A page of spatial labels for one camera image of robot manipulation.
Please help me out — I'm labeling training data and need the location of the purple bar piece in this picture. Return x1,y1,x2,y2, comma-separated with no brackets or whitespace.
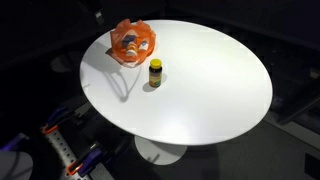
0,132,30,152

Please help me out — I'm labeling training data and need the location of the white packet with blue label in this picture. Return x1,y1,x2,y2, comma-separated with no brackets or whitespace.
138,40,150,52

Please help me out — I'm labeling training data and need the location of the purple clamp with orange tips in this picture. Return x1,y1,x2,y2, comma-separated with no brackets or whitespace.
40,105,77,135
65,143,105,178

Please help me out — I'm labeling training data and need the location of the amber bottle with yellow cap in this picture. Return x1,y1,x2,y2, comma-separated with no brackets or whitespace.
148,58,164,88

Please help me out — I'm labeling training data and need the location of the orange plastic bag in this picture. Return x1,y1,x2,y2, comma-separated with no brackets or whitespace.
109,18,157,69

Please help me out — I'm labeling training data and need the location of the perforated metal rail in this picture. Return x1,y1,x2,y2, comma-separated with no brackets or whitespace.
46,129,92,180

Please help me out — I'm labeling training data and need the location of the grey rounded object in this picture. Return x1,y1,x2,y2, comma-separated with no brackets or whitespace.
0,150,34,180

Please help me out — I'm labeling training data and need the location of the white table pedestal base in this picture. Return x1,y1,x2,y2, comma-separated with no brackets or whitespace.
134,135,188,166

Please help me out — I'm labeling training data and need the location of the dark blue item in bag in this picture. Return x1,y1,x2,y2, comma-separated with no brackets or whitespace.
121,33,137,48

